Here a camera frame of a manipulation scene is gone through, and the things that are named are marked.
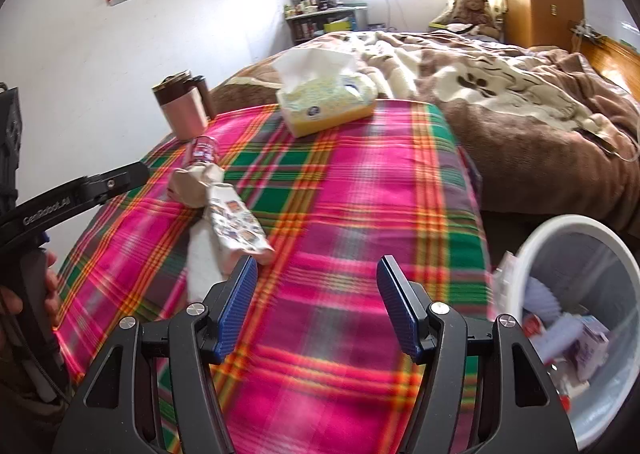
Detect white trash bin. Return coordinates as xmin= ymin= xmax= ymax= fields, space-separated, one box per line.
xmin=492 ymin=214 xmax=640 ymax=452

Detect pink plaid blanket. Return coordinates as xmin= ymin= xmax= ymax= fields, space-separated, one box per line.
xmin=52 ymin=99 xmax=496 ymax=454

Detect yellow tissue pack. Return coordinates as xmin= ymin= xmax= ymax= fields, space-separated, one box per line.
xmin=270 ymin=48 xmax=379 ymax=139

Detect clear plastic bin liner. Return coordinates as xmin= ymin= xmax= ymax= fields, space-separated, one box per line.
xmin=491 ymin=234 xmax=637 ymax=450

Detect patterned white snack bag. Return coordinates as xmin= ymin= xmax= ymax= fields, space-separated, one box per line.
xmin=202 ymin=183 xmax=275 ymax=265

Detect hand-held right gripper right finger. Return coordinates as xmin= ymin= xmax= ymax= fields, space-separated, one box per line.
xmin=376 ymin=255 xmax=576 ymax=454

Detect white shelf unit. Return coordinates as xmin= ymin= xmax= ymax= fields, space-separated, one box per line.
xmin=285 ymin=4 xmax=371 ymax=45

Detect white foam net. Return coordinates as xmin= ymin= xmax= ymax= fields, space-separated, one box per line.
xmin=186 ymin=219 xmax=238 ymax=302

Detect purple drink carton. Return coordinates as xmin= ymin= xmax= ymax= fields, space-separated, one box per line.
xmin=570 ymin=317 xmax=611 ymax=382

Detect person's left hand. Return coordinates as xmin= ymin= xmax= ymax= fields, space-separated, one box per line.
xmin=0 ymin=251 xmax=62 ymax=350

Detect brown teddy bear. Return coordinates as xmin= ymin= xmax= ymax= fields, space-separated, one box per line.
xmin=450 ymin=0 xmax=501 ymax=38

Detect pink tumbler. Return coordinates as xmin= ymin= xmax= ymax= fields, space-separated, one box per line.
xmin=152 ymin=69 xmax=210 ymax=142

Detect fanned purple foam net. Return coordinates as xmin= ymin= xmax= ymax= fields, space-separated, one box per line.
xmin=525 ymin=279 xmax=556 ymax=320

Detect brown paw print blanket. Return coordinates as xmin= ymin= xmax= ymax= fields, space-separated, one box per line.
xmin=207 ymin=29 xmax=640 ymax=235

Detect crumpled beige paper bag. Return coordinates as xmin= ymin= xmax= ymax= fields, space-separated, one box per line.
xmin=167 ymin=161 xmax=226 ymax=210

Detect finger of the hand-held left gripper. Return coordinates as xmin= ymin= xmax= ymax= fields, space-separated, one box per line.
xmin=86 ymin=160 xmax=151 ymax=207

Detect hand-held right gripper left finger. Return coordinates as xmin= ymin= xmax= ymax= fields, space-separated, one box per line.
xmin=65 ymin=255 xmax=259 ymax=454

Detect wooden headboard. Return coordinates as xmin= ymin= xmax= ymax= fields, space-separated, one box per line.
xmin=575 ymin=27 xmax=640 ymax=100

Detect row of bottles and jars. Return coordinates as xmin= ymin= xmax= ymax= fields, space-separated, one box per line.
xmin=284 ymin=0 xmax=331 ymax=18

